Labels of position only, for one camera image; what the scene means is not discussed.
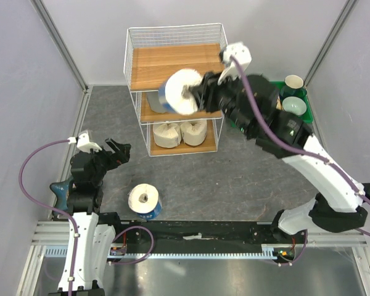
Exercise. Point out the white wire wooden shelf rack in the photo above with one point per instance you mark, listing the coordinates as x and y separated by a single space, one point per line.
152 54

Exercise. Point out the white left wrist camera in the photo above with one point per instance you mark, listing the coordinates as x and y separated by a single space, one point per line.
84 142

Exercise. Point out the blue star shaped dish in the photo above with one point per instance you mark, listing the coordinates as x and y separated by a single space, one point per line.
61 191

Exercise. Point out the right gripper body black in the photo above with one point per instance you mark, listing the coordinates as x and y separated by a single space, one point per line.
215 97

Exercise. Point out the cream roll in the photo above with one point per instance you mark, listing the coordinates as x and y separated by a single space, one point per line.
194 132
167 135

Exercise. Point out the green plastic tray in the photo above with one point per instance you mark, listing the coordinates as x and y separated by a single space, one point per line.
307 117

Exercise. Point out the aluminium frame rail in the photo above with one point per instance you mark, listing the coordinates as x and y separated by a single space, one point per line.
57 233

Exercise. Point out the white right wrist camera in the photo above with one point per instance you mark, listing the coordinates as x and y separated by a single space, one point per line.
231 56

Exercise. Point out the light green ceramic bowl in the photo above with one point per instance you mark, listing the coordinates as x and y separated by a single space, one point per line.
294 105

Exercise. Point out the blue grey cable duct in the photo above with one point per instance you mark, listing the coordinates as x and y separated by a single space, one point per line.
266 253

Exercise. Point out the blue roll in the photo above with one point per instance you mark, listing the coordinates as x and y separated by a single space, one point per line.
145 201
174 94

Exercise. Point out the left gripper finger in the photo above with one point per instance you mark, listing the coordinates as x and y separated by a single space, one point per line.
116 147
124 153

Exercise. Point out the dark green ceramic cup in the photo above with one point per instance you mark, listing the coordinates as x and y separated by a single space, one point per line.
293 87

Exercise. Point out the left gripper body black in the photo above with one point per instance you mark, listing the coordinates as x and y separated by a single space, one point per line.
108 161

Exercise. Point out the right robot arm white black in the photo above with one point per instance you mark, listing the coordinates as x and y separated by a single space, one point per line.
250 103

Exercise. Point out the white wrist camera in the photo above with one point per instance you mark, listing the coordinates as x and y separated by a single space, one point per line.
231 56
84 142

